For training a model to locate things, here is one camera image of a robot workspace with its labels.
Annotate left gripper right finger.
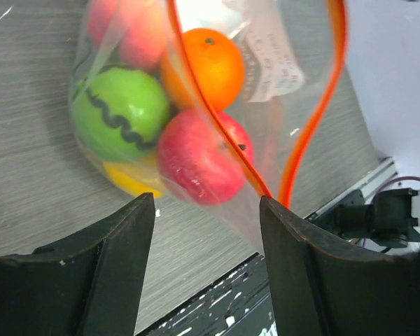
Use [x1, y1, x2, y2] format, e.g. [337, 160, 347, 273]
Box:
[260, 197, 420, 336]

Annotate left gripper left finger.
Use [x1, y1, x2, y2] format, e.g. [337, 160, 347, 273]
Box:
[0, 193, 155, 335]

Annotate yellow lemon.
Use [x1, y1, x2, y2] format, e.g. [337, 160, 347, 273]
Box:
[103, 153, 167, 198]

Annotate red apple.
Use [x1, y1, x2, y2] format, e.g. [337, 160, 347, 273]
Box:
[157, 108, 246, 206]

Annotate green watermelon ball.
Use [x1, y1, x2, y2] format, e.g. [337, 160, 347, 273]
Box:
[70, 63, 172, 162]

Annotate clear zip top bag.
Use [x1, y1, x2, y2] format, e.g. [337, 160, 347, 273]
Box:
[69, 1, 348, 251]

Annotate orange fruit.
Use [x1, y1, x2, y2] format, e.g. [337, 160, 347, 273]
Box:
[160, 28, 245, 112]

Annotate pink peach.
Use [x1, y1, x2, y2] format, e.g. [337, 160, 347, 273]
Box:
[87, 1, 169, 72]

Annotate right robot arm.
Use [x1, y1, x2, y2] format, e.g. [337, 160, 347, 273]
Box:
[333, 188, 420, 249]

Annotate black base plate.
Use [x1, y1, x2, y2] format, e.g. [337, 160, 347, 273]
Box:
[139, 253, 277, 336]

